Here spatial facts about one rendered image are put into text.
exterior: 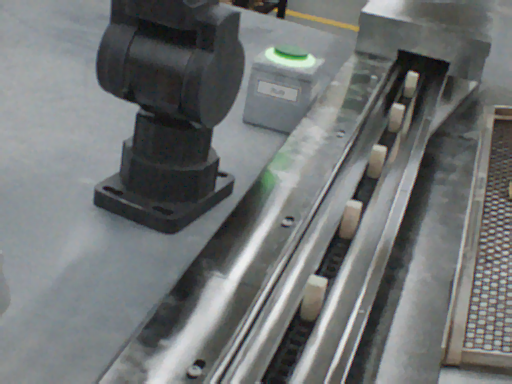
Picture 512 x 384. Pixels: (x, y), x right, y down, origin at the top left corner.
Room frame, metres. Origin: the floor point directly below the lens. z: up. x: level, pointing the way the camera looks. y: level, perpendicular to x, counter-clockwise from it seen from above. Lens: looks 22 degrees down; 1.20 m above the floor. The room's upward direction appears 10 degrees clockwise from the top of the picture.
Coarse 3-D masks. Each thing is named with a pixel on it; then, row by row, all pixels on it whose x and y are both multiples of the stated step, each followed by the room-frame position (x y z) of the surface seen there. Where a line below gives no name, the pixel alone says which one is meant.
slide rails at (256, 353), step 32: (384, 96) 1.05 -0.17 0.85; (416, 96) 1.08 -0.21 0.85; (384, 128) 0.95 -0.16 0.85; (416, 128) 0.96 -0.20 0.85; (352, 160) 0.84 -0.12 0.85; (352, 192) 0.76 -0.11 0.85; (384, 192) 0.77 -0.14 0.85; (320, 224) 0.69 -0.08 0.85; (384, 224) 0.71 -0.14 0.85; (320, 256) 0.63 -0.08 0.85; (352, 256) 0.64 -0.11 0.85; (288, 288) 0.58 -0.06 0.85; (352, 288) 0.59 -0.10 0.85; (288, 320) 0.53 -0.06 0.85; (320, 320) 0.54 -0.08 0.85; (256, 352) 0.49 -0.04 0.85; (320, 352) 0.50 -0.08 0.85
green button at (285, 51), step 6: (276, 48) 0.99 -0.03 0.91; (282, 48) 0.99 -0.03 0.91; (288, 48) 0.99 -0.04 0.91; (294, 48) 1.00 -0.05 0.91; (300, 48) 1.00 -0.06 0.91; (276, 54) 0.98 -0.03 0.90; (282, 54) 0.97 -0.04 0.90; (288, 54) 0.97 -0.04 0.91; (294, 54) 0.97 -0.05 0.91; (300, 54) 0.98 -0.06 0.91; (306, 54) 0.99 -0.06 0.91; (294, 60) 0.97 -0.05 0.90; (300, 60) 0.97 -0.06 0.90
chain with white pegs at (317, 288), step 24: (408, 72) 1.11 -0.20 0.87; (408, 96) 1.10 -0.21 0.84; (384, 144) 0.92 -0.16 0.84; (360, 192) 0.79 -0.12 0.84; (360, 216) 0.73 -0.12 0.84; (336, 240) 0.68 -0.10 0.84; (336, 264) 0.65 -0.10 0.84; (312, 288) 0.56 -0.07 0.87; (312, 312) 0.55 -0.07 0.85; (288, 336) 0.53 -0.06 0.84; (288, 360) 0.50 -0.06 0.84
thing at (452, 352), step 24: (480, 144) 0.82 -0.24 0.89; (504, 144) 0.85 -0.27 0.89; (480, 168) 0.77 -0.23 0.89; (504, 168) 0.78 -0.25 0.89; (480, 192) 0.71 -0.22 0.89; (504, 192) 0.72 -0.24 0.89; (480, 216) 0.66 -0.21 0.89; (504, 216) 0.67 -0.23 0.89; (480, 240) 0.63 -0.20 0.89; (504, 240) 0.63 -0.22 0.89; (504, 264) 0.58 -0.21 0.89; (456, 288) 0.53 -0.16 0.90; (480, 288) 0.55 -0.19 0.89; (456, 312) 0.51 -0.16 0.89; (504, 312) 0.51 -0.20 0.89; (456, 336) 0.48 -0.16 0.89; (480, 336) 0.48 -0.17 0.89; (504, 336) 0.48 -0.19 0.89; (456, 360) 0.45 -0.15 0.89; (480, 360) 0.45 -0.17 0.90; (504, 360) 0.44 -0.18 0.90
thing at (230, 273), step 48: (336, 96) 0.99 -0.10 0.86; (288, 144) 0.82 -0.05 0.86; (336, 144) 0.84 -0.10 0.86; (288, 192) 0.71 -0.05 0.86; (240, 240) 0.62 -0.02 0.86; (288, 240) 0.63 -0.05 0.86; (192, 288) 0.54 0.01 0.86; (240, 288) 0.55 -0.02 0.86; (144, 336) 0.47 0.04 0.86; (192, 336) 0.48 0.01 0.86
